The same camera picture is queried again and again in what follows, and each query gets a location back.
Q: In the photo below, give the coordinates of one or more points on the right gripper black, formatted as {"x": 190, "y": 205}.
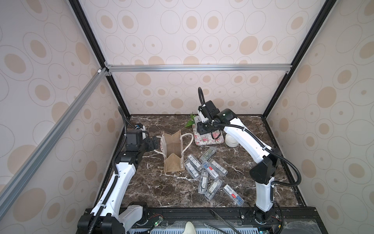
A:
{"x": 204, "y": 127}

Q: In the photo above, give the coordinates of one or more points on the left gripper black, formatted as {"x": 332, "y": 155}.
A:
{"x": 152, "y": 145}

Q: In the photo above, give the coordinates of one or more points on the clear compass case red blue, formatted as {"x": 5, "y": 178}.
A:
{"x": 211, "y": 171}

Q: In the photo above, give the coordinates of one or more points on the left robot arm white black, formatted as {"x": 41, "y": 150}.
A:
{"x": 117, "y": 187}

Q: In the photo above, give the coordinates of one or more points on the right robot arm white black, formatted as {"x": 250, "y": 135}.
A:
{"x": 266, "y": 158}

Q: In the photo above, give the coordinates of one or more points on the clear compass case bottom slanted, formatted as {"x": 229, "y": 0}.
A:
{"x": 213, "y": 189}

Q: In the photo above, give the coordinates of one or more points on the white vegetable with green leaves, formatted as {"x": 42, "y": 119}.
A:
{"x": 191, "y": 121}

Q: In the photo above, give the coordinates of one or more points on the floral square plate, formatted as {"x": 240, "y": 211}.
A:
{"x": 208, "y": 139}

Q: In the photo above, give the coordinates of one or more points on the white ceramic cup front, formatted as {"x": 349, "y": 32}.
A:
{"x": 231, "y": 141}

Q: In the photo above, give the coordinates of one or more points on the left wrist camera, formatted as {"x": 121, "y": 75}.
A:
{"x": 135, "y": 138}

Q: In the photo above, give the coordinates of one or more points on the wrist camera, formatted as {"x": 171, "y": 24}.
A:
{"x": 135, "y": 138}
{"x": 208, "y": 110}

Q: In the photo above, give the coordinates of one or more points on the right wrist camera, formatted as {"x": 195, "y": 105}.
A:
{"x": 208, "y": 110}

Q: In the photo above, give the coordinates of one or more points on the aluminium rail back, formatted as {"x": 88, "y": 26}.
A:
{"x": 201, "y": 68}

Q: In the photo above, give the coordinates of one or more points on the aluminium rail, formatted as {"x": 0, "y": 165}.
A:
{"x": 201, "y": 68}
{"x": 29, "y": 168}

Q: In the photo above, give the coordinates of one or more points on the black base frame front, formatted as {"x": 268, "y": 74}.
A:
{"x": 235, "y": 220}

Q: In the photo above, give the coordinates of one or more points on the aluminium rail left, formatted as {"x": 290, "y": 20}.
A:
{"x": 29, "y": 168}

